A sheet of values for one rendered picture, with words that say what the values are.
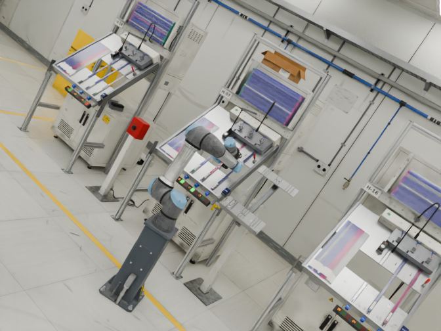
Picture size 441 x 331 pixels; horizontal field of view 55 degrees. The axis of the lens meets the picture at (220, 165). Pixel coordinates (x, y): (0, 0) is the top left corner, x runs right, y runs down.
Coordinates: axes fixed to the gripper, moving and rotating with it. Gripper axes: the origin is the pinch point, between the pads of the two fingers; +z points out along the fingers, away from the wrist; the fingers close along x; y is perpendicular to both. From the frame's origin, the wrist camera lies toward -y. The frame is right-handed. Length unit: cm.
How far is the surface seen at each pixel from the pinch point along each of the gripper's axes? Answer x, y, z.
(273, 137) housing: -4.8, 42.0, 9.6
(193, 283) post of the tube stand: -25, -83, 44
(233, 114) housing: 37, 39, 11
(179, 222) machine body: 23, -54, 51
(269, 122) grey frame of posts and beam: 7, 51, 10
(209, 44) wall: 194, 149, 125
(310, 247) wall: -56, 33, 190
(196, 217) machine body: 11, -43, 44
